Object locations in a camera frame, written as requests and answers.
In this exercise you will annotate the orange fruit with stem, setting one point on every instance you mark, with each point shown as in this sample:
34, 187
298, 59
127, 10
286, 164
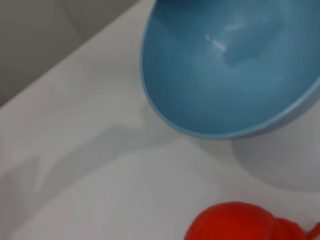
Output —
237, 222

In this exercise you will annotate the blue bowl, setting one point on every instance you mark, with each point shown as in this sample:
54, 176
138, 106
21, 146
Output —
225, 75

